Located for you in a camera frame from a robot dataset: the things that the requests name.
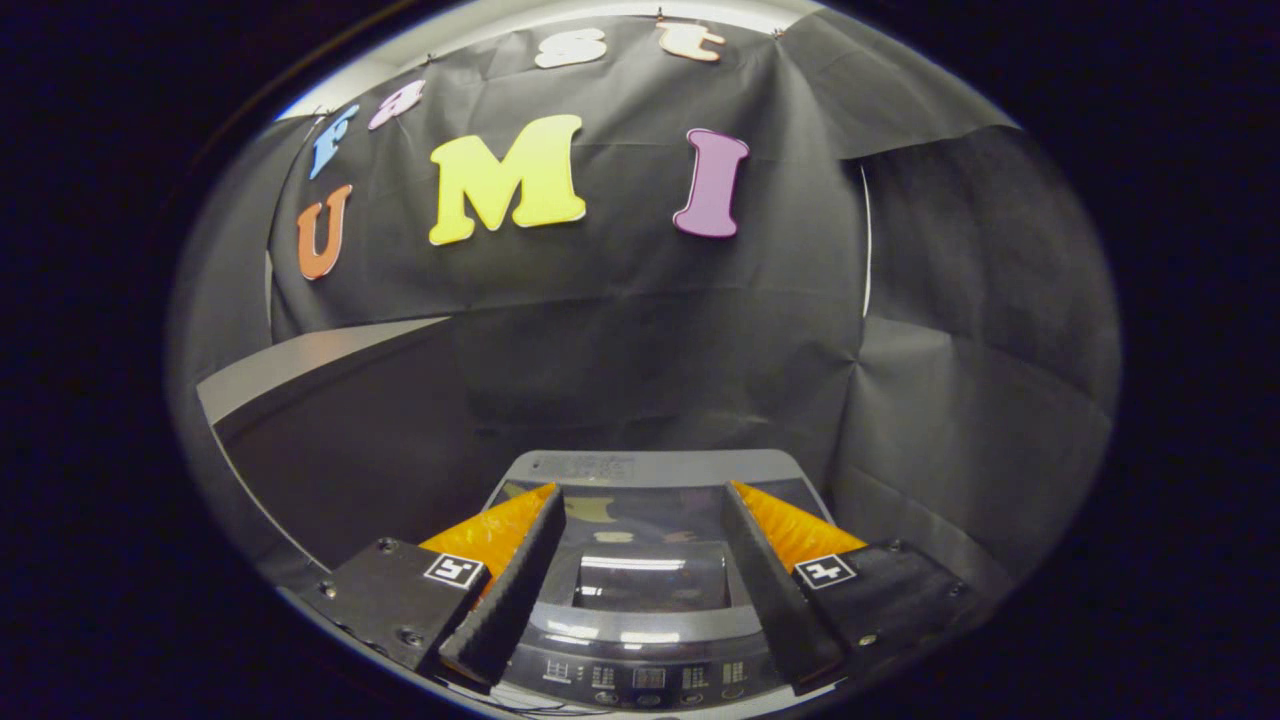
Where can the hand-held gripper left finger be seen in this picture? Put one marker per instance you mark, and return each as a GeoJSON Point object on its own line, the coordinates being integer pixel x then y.
{"type": "Point", "coordinates": [510, 600]}

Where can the black backdrop cloth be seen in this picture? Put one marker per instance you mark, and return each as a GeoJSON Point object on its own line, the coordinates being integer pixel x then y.
{"type": "Point", "coordinates": [650, 330]}

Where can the grey cabinet with dark sides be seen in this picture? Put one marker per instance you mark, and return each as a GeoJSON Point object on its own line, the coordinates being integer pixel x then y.
{"type": "Point", "coordinates": [350, 460]}

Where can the dark grey washing machine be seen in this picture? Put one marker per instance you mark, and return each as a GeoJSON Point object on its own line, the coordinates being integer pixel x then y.
{"type": "Point", "coordinates": [640, 678]}

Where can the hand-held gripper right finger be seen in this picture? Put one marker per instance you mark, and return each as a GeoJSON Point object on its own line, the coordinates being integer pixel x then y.
{"type": "Point", "coordinates": [775, 600]}

